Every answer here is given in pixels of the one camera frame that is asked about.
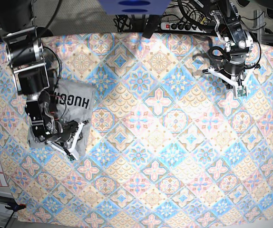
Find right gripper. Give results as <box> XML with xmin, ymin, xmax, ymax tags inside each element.
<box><xmin>46</xmin><ymin>120</ymin><xmax>89</xmax><ymax>153</ymax></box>

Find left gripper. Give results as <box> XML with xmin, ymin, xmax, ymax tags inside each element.
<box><xmin>202</xmin><ymin>57</ymin><xmax>260</xmax><ymax>88</ymax></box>

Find grey T-shirt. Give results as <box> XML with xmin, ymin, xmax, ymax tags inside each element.
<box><xmin>23</xmin><ymin>79</ymin><xmax>96</xmax><ymax>158</ymax></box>

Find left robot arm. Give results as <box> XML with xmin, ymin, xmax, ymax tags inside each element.
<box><xmin>178</xmin><ymin>0</ymin><xmax>260</xmax><ymax>91</ymax></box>

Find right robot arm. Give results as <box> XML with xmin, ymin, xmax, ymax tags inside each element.
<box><xmin>0</xmin><ymin>0</ymin><xmax>89</xmax><ymax>161</ymax></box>

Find white power strip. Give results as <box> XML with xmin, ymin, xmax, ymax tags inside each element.
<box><xmin>160</xmin><ymin>22</ymin><xmax>206</xmax><ymax>33</ymax></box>

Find black clamp bottom left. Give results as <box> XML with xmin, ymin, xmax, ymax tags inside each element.
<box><xmin>5</xmin><ymin>203</ymin><xmax>26</xmax><ymax>212</ymax></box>

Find patterned tile tablecloth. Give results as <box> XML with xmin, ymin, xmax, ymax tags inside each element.
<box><xmin>0</xmin><ymin>33</ymin><xmax>273</xmax><ymax>228</ymax></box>

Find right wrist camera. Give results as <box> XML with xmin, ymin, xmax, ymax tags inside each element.
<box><xmin>65</xmin><ymin>149</ymin><xmax>79</xmax><ymax>161</ymax></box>

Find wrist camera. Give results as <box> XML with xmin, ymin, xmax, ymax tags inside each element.
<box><xmin>233</xmin><ymin>85</ymin><xmax>248</xmax><ymax>98</ymax></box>
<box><xmin>65</xmin><ymin>149</ymin><xmax>79</xmax><ymax>161</ymax></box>

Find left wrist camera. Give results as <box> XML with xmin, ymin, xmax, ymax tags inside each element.
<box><xmin>233</xmin><ymin>85</ymin><xmax>248</xmax><ymax>98</ymax></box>

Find black bracket under mount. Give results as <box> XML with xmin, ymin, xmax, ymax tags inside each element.
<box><xmin>142</xmin><ymin>15</ymin><xmax>161</xmax><ymax>39</ymax></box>

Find tangled black cables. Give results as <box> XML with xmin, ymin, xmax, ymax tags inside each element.
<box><xmin>113</xmin><ymin>14</ymin><xmax>137</xmax><ymax>33</ymax></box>

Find blue mount plate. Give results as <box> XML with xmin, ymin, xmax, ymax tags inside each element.
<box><xmin>98</xmin><ymin>0</ymin><xmax>171</xmax><ymax>15</ymax></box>

